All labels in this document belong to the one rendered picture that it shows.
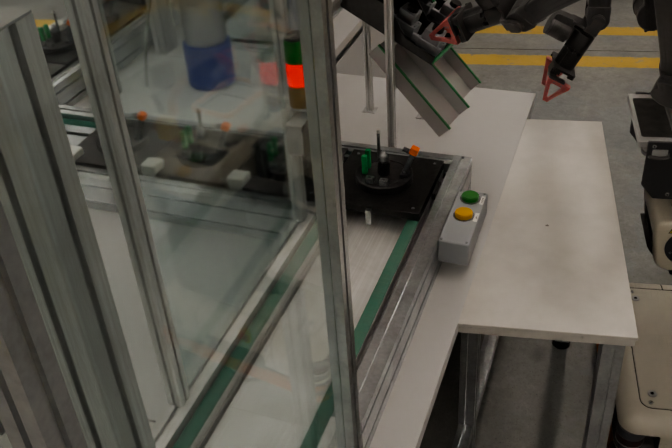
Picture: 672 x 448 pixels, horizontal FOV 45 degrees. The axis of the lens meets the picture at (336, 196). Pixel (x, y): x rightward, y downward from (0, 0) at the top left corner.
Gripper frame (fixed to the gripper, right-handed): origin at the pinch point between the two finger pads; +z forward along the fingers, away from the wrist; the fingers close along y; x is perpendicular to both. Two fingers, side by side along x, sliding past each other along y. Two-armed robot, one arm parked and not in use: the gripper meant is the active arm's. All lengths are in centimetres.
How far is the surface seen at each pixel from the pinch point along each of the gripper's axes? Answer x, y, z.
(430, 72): 11.9, -8.3, 11.1
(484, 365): 104, 2, 31
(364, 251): 30, 47, 13
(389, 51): -1.0, 6.6, 10.3
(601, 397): 77, 45, -25
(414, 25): -3.1, -1.3, 5.5
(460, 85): 21.9, -20.2, 11.2
